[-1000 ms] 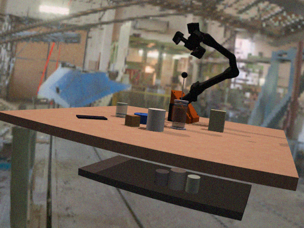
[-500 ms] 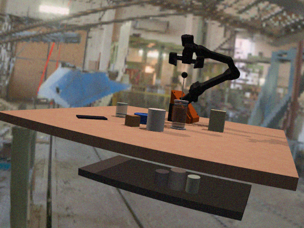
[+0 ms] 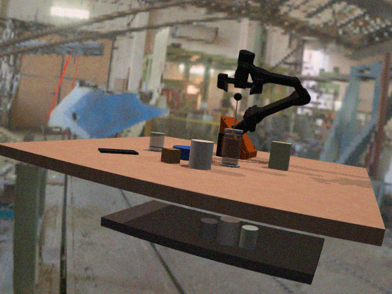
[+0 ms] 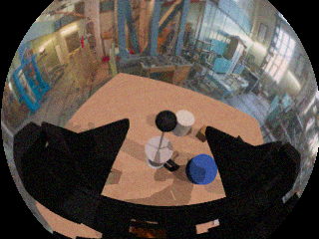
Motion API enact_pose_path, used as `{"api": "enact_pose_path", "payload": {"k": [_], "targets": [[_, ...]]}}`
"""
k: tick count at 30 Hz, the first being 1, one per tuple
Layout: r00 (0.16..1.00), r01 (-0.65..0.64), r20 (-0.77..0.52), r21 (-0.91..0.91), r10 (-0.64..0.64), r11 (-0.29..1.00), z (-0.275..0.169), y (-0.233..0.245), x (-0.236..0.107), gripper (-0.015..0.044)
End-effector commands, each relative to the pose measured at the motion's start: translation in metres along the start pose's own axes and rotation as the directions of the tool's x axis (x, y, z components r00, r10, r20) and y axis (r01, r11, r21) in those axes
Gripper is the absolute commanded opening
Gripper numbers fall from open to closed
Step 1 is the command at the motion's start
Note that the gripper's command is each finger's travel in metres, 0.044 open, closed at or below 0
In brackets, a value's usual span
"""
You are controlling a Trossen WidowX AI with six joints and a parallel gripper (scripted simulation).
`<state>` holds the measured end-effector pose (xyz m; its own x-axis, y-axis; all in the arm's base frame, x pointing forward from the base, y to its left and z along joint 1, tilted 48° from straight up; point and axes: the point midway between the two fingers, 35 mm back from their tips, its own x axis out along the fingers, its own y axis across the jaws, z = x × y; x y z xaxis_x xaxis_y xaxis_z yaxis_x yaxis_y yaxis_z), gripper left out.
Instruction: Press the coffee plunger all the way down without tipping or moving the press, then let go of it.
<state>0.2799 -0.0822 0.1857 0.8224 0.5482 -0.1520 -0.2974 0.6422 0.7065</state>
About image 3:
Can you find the blue short cylinder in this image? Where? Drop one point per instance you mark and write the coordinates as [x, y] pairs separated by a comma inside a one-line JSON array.
[[185, 151]]

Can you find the black flat bar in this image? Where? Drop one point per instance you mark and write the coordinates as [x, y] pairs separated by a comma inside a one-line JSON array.
[[117, 151]]

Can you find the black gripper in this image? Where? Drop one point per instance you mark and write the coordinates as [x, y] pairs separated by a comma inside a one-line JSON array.
[[240, 81]]

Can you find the french press with black knob plunger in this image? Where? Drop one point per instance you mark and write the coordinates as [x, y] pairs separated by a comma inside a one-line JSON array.
[[232, 144]]

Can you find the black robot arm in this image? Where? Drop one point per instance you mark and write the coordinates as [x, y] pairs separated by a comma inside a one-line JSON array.
[[255, 115]]

